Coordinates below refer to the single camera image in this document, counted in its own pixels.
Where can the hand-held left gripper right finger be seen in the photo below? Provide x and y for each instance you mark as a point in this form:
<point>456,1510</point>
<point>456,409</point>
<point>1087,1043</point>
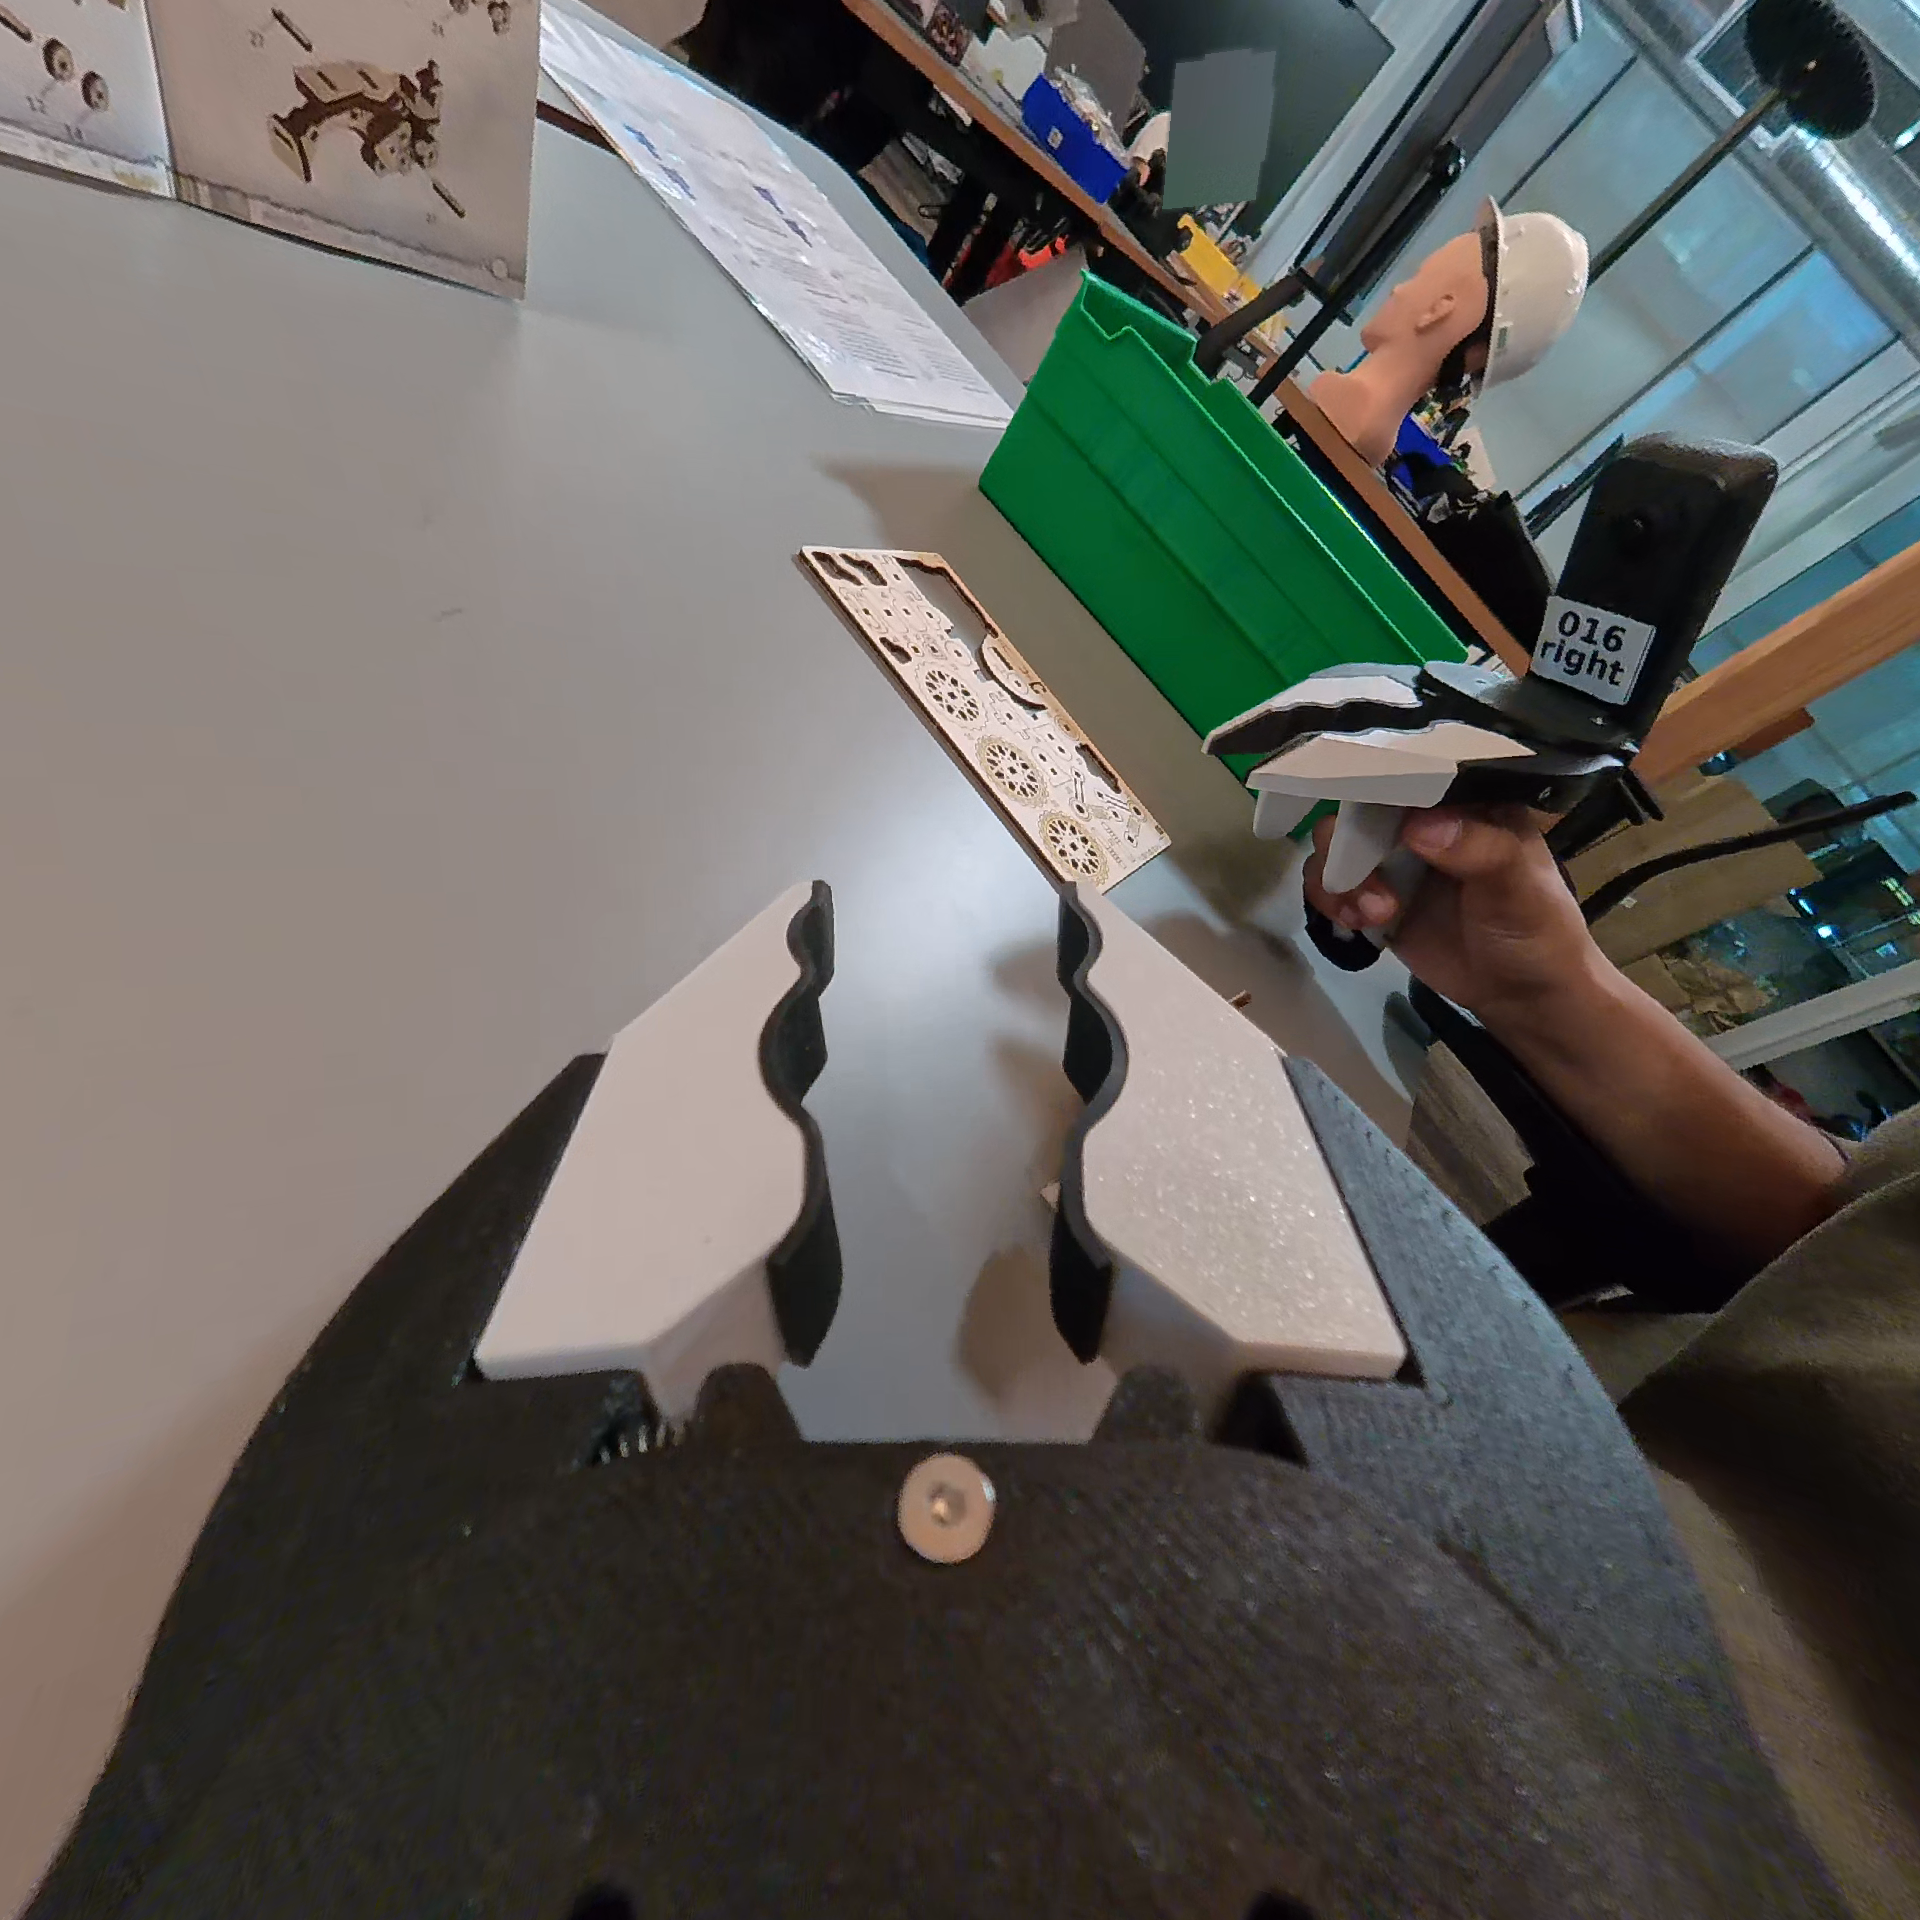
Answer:
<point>1229,1200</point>

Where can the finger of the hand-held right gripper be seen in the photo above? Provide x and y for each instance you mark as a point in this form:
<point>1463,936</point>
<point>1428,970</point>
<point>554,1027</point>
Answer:
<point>1335,704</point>
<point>1380,764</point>

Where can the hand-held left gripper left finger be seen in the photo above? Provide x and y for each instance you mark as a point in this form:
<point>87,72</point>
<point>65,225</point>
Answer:
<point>644,1200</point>

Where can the wooden puzzle sheet with wheels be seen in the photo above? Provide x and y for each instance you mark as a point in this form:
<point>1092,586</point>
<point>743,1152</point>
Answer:
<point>938,637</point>

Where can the person's right forearm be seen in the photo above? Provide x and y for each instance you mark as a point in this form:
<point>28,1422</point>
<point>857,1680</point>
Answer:
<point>1651,1108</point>

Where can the grey desk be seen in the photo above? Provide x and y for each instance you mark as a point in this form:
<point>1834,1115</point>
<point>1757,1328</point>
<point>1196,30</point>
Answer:
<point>376,675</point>

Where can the person's right hand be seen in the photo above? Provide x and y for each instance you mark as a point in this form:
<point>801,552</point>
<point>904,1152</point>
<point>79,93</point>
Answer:
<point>1500,914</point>

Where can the wooden beam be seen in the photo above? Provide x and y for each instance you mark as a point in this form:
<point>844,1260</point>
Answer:
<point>1799,660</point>

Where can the wooden background table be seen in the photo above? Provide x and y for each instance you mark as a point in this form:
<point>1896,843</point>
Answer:
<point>1357,486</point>

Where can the green plastic bin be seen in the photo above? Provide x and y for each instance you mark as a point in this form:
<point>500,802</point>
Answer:
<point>1171,494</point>

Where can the white hard hat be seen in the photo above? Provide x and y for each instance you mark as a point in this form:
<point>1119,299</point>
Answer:
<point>1538,270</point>

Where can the mannequin head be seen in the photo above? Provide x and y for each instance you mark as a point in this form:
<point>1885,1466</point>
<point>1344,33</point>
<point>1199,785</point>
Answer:
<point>1394,358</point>

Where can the black stand pole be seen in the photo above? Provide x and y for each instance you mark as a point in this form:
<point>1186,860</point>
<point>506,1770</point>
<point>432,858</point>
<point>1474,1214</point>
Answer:
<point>1348,277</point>

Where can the grey display board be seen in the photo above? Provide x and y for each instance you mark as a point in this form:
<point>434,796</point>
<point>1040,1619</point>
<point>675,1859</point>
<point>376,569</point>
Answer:
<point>1484,89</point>

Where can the black disc-topped stand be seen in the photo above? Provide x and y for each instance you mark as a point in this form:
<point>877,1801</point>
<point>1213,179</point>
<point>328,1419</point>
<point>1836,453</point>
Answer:
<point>1816,60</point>

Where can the large black monitor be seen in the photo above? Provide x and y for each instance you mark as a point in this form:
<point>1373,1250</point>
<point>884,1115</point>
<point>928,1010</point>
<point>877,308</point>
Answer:
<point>1320,44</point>

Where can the small blue parts bin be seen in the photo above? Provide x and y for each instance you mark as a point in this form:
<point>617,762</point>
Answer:
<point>1073,134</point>

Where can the person's brown shirt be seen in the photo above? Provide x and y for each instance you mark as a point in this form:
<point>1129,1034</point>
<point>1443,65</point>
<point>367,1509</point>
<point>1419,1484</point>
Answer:
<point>1799,1499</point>

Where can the white paper sheet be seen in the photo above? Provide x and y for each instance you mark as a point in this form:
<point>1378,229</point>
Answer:
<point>779,211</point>

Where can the instruction booklet on stand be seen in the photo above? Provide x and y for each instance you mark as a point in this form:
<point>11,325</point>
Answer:
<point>345,181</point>

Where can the silver ventilation duct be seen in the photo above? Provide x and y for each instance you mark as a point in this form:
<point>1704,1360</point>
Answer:
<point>1860,211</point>

